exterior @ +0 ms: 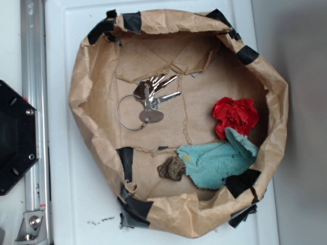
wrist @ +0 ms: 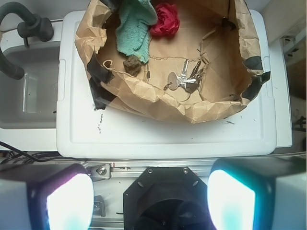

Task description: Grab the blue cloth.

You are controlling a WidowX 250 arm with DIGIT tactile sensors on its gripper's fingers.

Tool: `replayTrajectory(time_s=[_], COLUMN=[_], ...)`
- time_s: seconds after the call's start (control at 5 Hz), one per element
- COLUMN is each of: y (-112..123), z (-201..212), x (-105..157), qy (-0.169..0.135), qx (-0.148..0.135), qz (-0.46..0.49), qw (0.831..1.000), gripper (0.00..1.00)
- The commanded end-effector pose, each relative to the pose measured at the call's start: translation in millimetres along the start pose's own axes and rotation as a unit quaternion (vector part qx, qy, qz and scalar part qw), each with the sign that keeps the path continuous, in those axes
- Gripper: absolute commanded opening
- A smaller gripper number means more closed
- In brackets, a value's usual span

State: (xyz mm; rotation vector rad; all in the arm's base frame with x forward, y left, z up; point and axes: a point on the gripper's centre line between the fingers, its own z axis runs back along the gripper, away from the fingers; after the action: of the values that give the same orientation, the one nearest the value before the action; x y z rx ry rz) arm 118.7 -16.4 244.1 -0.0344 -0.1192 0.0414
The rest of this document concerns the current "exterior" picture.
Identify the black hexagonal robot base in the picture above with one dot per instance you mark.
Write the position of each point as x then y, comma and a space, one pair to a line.
18, 138

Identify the light blue cloth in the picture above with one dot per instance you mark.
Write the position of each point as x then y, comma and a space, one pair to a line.
208, 164

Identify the red crumpled cloth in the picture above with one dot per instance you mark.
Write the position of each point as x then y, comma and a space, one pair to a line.
240, 115

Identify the brown paper bin with tape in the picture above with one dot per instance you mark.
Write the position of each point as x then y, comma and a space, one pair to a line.
211, 62

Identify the silver key bunch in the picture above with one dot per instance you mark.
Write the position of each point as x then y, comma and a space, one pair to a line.
146, 93

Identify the brown crumpled lump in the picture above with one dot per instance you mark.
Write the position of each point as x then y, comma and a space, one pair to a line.
173, 169

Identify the white plastic tray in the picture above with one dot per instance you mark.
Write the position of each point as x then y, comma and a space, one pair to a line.
84, 209

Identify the metal corner bracket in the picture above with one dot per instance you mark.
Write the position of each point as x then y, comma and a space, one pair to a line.
32, 229

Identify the aluminium extrusion rail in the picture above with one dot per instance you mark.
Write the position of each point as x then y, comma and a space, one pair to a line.
37, 179

